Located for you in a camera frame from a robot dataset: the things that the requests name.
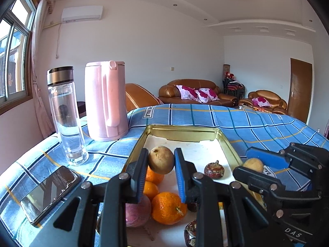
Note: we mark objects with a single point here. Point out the window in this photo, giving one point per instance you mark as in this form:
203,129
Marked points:
15,64

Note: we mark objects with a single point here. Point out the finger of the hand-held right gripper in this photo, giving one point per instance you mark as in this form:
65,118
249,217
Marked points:
264,157
254,178

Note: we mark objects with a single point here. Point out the small yellow round fruit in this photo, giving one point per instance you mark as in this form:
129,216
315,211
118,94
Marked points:
253,164

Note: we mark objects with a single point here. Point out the purple red onion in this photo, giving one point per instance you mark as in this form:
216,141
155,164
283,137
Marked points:
137,211

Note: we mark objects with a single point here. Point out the dark brown mangosteen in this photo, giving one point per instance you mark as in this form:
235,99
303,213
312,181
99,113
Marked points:
214,171
190,232
192,207

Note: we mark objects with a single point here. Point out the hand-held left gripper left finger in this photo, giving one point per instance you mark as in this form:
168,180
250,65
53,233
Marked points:
138,182

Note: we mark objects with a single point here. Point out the brown leather sofa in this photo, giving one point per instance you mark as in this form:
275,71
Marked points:
167,91

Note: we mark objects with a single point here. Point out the brown leather armchair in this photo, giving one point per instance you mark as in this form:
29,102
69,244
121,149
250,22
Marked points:
264,94
138,97

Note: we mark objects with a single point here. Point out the small tan round fruit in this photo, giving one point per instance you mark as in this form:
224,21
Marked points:
161,159

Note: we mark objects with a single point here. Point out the pink electric kettle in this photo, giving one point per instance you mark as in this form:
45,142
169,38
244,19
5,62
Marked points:
100,103

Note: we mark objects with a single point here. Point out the clear glass water bottle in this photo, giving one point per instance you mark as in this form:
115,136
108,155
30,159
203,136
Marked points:
68,123

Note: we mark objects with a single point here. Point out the white air conditioner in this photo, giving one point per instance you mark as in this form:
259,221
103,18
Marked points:
82,12

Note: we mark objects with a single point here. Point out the dark stacked chairs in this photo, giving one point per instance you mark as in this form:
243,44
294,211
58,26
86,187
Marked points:
232,90

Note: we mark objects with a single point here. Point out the pink floral pillow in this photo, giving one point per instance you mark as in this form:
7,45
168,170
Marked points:
207,95
261,101
186,92

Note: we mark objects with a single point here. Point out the cluttered coffee table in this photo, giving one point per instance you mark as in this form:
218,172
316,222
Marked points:
257,108

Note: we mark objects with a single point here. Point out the black smartphone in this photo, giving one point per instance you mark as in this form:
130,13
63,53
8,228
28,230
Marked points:
48,195

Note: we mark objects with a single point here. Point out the pink curtain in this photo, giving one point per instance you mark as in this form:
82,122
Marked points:
38,69

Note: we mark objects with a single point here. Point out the large orange with stem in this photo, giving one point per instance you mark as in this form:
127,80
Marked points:
167,208

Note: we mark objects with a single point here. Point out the blue checked tablecloth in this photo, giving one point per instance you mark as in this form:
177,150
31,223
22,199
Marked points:
231,123

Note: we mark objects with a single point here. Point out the small orange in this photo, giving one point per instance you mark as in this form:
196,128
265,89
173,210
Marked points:
151,190
155,178

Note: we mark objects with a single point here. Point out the brown wooden door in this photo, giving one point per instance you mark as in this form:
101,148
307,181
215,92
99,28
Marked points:
299,90

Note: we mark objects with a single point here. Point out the gold metal tin tray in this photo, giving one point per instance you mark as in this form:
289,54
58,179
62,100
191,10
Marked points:
192,146

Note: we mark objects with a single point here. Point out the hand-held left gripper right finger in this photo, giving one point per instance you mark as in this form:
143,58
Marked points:
181,182

